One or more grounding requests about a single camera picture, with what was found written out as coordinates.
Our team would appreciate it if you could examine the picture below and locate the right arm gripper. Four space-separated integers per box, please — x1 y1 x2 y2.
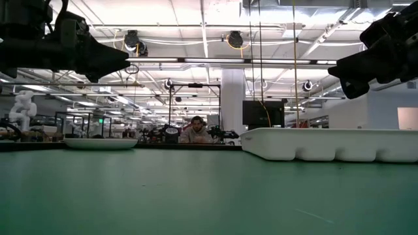
327 9 418 100

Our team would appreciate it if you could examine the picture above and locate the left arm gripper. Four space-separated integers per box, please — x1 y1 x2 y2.
0 9 131 84

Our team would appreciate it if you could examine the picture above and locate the white cutlery organiser tray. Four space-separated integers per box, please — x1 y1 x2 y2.
240 127 418 163

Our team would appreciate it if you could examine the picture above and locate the round white plate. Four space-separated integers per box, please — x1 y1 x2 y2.
63 137 139 151

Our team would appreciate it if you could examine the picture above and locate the black monitor screen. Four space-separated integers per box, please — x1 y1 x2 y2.
242 100 286 131

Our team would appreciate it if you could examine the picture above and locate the person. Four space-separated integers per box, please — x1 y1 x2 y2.
178 115 217 145

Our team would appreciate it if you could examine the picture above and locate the white building column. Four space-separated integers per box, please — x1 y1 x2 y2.
221 68 247 136

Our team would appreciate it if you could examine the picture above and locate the long ceiling light bar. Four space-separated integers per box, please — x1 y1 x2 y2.
125 57 338 65

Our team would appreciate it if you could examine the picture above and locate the green table mat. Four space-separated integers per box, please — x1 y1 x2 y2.
0 148 418 235

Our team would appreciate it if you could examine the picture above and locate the black framed glass enclosure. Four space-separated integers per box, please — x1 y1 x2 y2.
54 111 113 139

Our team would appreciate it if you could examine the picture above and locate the pale wall panel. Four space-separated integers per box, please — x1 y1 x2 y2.
396 106 418 131

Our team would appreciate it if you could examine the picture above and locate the hanging yellow cord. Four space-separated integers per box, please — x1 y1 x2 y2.
291 0 300 129

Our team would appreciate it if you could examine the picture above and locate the black overhead rig frame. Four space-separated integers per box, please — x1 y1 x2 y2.
167 82 223 131

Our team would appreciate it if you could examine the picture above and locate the hanging black cable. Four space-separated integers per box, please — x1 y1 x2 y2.
257 0 265 102
248 0 256 102

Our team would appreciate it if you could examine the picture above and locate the black post stand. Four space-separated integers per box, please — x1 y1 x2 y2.
164 126 180 144

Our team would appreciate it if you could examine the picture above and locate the black aluminium table frame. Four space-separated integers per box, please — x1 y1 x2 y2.
0 142 244 153

